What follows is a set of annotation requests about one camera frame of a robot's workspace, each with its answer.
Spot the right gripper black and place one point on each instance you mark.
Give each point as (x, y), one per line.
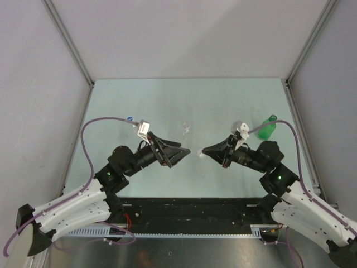
(222, 151)

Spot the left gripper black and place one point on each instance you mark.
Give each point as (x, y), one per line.
(169, 153)

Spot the clear plastic bottle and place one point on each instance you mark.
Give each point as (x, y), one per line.
(185, 127)
(133, 124)

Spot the green plastic bottle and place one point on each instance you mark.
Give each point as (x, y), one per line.
(265, 132)

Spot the green bottle cap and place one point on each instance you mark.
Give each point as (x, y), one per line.
(272, 118)

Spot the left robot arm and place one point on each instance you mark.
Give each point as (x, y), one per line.
(97, 200)

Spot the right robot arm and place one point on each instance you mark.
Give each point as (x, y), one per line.
(289, 202)

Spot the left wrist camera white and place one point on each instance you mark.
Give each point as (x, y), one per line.
(143, 129)

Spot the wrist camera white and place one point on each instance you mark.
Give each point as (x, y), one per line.
(143, 129)
(240, 131)

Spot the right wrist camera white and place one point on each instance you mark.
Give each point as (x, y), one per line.
(240, 131)

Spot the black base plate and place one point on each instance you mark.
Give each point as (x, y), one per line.
(177, 213)

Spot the grey slotted cable duct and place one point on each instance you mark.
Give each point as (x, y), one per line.
(186, 232)

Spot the left aluminium corner post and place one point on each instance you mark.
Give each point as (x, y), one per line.
(66, 38)

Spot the aluminium corner post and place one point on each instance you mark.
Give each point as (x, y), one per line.
(66, 38)
(317, 30)

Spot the right aluminium corner post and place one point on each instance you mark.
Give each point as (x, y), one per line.
(317, 30)

